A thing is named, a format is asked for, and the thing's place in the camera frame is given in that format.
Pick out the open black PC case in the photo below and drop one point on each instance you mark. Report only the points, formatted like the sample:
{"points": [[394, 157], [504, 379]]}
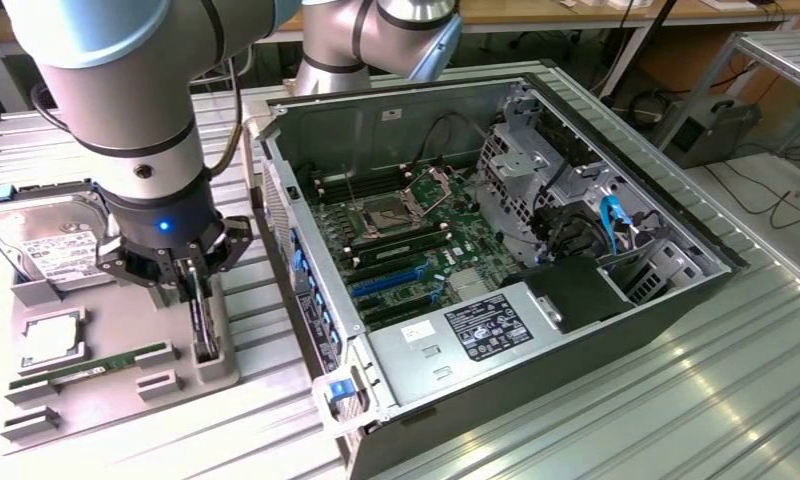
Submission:
{"points": [[573, 320]]}

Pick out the aluminium frame table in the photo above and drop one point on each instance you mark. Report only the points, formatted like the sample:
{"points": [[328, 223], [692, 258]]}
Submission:
{"points": [[773, 55]]}

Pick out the CPU socket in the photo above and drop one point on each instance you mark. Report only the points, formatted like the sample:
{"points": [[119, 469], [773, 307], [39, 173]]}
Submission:
{"points": [[388, 216]]}

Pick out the thin metal locking lever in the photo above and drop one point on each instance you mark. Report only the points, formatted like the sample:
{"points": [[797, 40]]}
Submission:
{"points": [[352, 190]]}

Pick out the green RAM stick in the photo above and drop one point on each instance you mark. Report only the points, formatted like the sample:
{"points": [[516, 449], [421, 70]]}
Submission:
{"points": [[73, 370]]}

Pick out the green motherboard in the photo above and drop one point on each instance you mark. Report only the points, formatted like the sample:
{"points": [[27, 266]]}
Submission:
{"points": [[433, 260]]}

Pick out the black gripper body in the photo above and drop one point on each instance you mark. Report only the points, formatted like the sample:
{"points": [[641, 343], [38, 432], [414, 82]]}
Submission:
{"points": [[159, 220]]}

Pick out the metal disk bay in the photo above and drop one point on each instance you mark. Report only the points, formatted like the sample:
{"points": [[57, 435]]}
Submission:
{"points": [[520, 165]]}

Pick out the wooden desk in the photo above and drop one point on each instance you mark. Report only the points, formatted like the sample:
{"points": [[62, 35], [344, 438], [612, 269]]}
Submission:
{"points": [[573, 15]]}

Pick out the black graphics card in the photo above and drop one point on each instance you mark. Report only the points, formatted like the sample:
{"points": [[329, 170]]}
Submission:
{"points": [[203, 320]]}

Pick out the silver CPU chip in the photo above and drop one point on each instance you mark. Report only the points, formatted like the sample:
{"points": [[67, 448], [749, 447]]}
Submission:
{"points": [[51, 339]]}

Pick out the grey parts rack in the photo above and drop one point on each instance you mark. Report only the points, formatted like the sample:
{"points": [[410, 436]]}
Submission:
{"points": [[113, 350]]}

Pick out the blue expansion slot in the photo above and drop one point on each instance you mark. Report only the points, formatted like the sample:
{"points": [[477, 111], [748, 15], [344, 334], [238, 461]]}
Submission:
{"points": [[389, 281]]}

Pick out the installed black RAM stick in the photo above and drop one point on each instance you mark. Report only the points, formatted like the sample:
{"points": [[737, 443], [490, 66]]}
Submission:
{"points": [[400, 249]]}

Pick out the grey box device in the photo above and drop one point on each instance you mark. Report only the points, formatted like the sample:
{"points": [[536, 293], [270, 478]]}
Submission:
{"points": [[713, 132]]}

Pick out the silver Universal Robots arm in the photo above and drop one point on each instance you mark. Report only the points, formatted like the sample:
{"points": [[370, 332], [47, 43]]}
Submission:
{"points": [[126, 100]]}

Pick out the silver chipset heatsink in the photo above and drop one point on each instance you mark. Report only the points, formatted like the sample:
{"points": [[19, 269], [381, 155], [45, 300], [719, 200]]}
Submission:
{"points": [[474, 283]]}

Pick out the black plastic shroud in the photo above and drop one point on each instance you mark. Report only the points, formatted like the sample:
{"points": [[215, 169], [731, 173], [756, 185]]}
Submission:
{"points": [[573, 295]]}

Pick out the metal socket cover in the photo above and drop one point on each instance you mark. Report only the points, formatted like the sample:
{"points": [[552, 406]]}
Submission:
{"points": [[429, 188]]}

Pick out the silver power supply unit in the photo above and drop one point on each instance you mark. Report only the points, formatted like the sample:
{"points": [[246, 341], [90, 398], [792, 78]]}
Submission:
{"points": [[466, 340]]}

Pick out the silver hard disk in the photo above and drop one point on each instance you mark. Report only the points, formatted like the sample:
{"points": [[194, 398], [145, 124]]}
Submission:
{"points": [[46, 240]]}

